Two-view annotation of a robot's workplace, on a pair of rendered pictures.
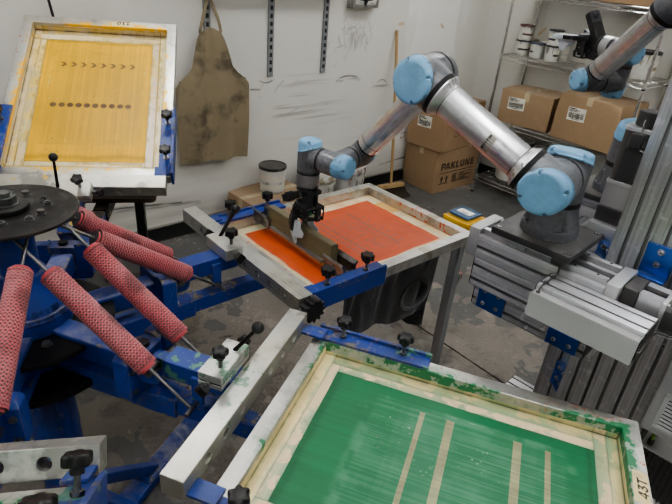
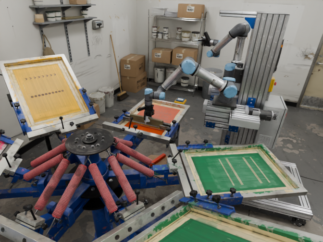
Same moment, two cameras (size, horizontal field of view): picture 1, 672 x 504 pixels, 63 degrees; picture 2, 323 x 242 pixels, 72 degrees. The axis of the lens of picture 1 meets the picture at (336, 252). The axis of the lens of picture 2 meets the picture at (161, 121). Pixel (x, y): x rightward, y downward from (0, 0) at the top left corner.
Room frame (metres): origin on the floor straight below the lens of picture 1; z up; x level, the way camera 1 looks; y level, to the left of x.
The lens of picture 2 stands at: (-0.16, 0.87, 2.13)
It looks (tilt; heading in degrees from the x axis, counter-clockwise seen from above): 29 degrees down; 333
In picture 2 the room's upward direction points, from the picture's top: 2 degrees clockwise
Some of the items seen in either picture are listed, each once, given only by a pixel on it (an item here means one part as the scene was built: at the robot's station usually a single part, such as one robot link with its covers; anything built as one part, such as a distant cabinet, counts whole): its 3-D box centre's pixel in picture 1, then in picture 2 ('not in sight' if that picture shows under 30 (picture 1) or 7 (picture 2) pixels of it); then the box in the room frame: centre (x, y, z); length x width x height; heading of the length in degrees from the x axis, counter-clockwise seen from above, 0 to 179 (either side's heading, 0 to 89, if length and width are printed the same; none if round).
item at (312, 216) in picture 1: (307, 203); (149, 110); (1.64, 0.11, 1.15); 0.09 x 0.08 x 0.12; 43
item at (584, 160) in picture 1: (565, 172); (228, 84); (1.35, -0.57, 1.42); 0.13 x 0.12 x 0.14; 147
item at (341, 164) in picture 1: (338, 163); (159, 95); (1.61, 0.02, 1.30); 0.11 x 0.11 x 0.08; 57
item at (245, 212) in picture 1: (249, 217); (120, 120); (1.85, 0.34, 0.97); 0.30 x 0.05 x 0.07; 133
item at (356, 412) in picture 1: (380, 415); (218, 162); (0.82, -0.12, 1.05); 1.08 x 0.61 x 0.23; 73
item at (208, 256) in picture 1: (208, 262); (129, 139); (1.42, 0.38, 1.02); 0.17 x 0.06 x 0.05; 133
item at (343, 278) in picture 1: (346, 284); (170, 132); (1.44, -0.04, 0.97); 0.30 x 0.05 x 0.07; 133
